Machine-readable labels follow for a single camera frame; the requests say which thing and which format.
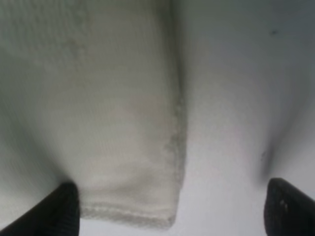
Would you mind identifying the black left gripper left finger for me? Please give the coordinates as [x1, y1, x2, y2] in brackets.
[0, 182, 80, 236]

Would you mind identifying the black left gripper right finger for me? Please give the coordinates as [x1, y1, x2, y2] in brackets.
[264, 178, 315, 236]

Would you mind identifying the cream white towel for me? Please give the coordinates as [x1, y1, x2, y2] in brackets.
[0, 0, 186, 229]

